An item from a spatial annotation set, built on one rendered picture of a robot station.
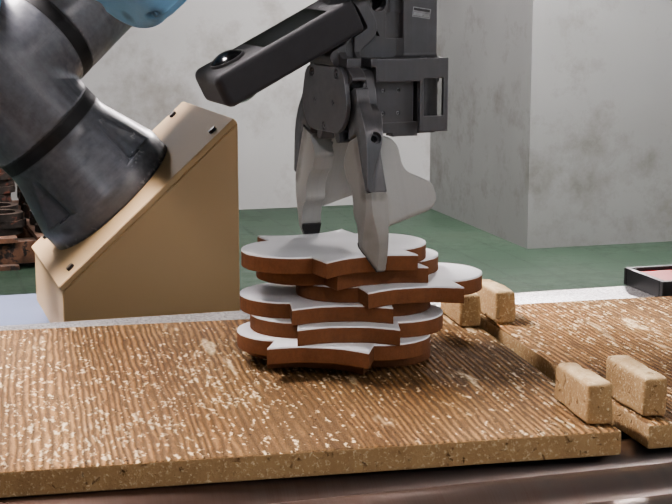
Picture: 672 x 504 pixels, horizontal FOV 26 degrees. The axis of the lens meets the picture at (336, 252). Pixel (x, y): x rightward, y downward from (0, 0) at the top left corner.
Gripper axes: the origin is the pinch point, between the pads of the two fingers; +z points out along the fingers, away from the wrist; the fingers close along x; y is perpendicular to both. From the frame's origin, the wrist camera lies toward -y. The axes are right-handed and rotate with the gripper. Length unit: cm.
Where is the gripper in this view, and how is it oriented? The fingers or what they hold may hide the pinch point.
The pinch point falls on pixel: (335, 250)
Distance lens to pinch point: 104.8
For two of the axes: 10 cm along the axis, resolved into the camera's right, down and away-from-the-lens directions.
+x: -4.4, -1.6, 8.9
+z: 0.0, 9.8, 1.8
